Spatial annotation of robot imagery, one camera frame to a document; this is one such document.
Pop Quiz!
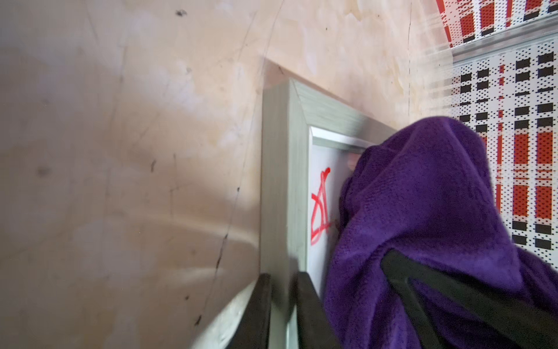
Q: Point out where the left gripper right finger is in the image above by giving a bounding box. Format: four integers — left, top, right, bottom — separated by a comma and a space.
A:
295, 272, 341, 349

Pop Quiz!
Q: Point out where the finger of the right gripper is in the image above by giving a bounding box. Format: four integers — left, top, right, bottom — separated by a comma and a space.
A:
381, 250, 557, 348

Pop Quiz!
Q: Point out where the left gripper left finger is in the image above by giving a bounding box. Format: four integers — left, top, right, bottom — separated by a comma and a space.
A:
226, 273, 272, 349

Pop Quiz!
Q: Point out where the purple microfiber cloth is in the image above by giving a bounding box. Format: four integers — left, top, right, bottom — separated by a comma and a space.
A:
324, 117, 557, 348

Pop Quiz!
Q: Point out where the green frame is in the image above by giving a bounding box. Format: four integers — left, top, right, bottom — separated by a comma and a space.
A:
260, 78, 394, 348

